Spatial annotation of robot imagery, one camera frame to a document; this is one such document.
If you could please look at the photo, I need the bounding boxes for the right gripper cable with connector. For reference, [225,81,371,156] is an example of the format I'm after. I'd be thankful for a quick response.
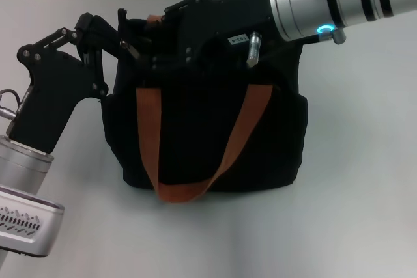
[246,32,326,68]

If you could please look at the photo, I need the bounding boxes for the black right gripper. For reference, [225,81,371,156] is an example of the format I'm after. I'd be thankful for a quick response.
[138,0,281,72]

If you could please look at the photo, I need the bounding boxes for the left gripper cable with connector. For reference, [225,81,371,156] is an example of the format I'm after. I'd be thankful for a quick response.
[0,88,22,118]

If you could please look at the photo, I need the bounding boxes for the black bag with orange handles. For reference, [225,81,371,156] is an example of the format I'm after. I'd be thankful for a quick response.
[89,7,309,204]

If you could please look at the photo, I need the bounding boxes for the silver zipper pull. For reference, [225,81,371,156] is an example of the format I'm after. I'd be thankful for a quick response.
[119,39,141,61]

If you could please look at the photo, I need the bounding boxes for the gripper cable with connector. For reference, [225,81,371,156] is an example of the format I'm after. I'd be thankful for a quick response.
[0,88,22,118]
[246,32,326,68]

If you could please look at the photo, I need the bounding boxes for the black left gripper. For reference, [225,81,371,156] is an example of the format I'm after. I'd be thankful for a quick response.
[6,13,109,154]

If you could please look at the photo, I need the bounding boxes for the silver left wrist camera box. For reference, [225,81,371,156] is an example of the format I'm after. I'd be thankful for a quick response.
[0,184,66,258]

